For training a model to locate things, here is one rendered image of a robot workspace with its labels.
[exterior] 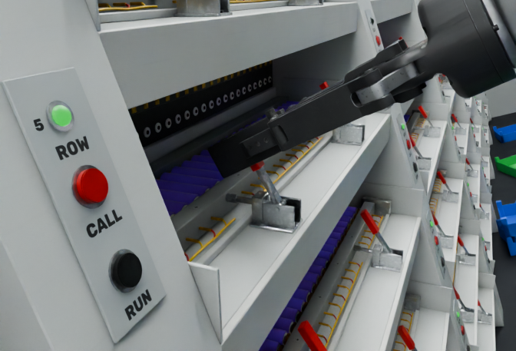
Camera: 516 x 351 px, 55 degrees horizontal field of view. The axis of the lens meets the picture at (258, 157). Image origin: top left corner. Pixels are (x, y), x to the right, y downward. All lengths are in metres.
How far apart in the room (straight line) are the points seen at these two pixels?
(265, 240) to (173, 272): 0.15
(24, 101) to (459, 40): 0.24
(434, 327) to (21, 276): 0.80
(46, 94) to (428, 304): 0.83
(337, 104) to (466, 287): 1.11
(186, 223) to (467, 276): 1.13
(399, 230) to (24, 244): 0.69
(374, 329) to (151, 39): 0.43
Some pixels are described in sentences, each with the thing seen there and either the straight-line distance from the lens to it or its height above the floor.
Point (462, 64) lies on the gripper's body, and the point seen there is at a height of 0.99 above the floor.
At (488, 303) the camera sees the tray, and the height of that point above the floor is 0.14.
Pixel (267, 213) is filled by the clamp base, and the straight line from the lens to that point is 0.43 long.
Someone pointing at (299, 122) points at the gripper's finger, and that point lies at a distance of 0.35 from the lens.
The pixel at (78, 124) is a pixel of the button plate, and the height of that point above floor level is 1.03.
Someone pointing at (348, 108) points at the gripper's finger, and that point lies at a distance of 0.33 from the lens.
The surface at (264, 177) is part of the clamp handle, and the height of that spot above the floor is 0.94.
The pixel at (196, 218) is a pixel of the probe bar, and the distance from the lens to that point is 0.41.
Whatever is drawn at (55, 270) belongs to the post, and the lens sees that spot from 0.22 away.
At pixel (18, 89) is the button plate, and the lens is 0.23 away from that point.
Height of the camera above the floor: 1.03
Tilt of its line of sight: 10 degrees down
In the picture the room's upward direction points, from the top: 19 degrees counter-clockwise
